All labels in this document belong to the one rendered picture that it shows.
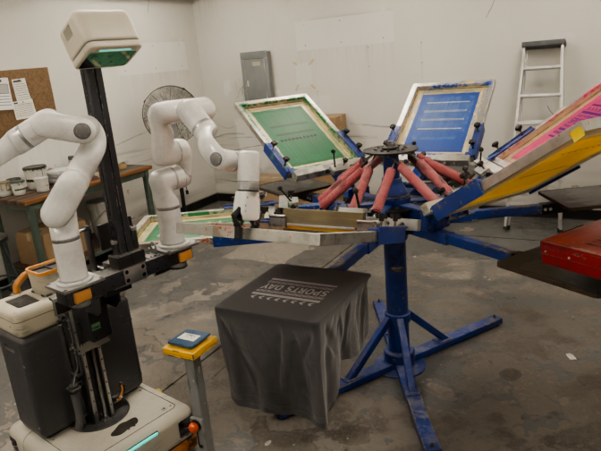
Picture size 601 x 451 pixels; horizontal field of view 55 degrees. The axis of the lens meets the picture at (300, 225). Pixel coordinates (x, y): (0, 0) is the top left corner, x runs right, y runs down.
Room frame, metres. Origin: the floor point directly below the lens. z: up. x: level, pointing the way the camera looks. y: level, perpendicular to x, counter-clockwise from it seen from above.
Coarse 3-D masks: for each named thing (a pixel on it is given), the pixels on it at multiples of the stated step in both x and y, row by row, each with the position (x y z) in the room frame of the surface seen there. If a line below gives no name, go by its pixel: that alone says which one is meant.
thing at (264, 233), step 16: (176, 224) 2.02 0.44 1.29; (192, 224) 1.98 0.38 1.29; (208, 224) 2.12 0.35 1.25; (224, 224) 2.20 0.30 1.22; (272, 240) 1.81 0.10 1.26; (288, 240) 1.78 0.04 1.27; (304, 240) 1.75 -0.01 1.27; (320, 240) 1.72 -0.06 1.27; (336, 240) 1.82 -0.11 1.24; (352, 240) 1.93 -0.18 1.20; (368, 240) 2.05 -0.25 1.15
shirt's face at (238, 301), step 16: (272, 272) 2.34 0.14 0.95; (288, 272) 2.32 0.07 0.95; (304, 272) 2.30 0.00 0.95; (320, 272) 2.28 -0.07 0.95; (336, 272) 2.27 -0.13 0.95; (352, 272) 2.25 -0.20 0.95; (256, 288) 2.17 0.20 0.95; (336, 288) 2.10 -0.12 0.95; (352, 288) 2.08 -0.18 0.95; (224, 304) 2.04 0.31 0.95; (240, 304) 2.03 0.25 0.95; (256, 304) 2.01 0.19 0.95; (272, 304) 2.00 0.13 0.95; (288, 304) 1.99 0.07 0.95; (320, 304) 1.96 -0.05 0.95; (304, 320) 1.84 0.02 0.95
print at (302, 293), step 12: (264, 288) 2.16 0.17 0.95; (276, 288) 2.15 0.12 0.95; (288, 288) 2.14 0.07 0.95; (300, 288) 2.13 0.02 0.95; (312, 288) 2.12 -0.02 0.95; (324, 288) 2.11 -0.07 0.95; (276, 300) 2.04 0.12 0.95; (288, 300) 2.03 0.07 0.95; (300, 300) 2.02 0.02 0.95; (312, 300) 2.01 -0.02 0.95
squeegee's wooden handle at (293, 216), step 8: (288, 208) 2.45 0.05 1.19; (296, 208) 2.44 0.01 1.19; (288, 216) 2.44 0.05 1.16; (296, 216) 2.42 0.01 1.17; (304, 216) 2.41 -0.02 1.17; (312, 216) 2.39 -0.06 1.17; (320, 216) 2.37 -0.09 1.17; (328, 216) 2.35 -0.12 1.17; (336, 216) 2.33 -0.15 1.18; (344, 216) 2.31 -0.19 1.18; (352, 216) 2.29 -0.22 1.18; (360, 216) 2.28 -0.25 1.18; (304, 224) 2.40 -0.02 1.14; (312, 224) 2.38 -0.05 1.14; (320, 224) 2.36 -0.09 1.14; (328, 224) 2.34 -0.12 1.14; (336, 224) 2.32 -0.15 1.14; (344, 224) 2.30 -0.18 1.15; (352, 224) 2.29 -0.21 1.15
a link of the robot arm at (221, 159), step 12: (204, 120) 2.04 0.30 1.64; (192, 132) 2.04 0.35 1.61; (204, 132) 1.98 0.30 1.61; (204, 144) 1.94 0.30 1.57; (216, 144) 1.93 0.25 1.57; (204, 156) 1.94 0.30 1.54; (216, 156) 1.91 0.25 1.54; (228, 156) 1.91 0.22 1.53; (216, 168) 1.91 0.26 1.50; (228, 168) 1.92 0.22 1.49
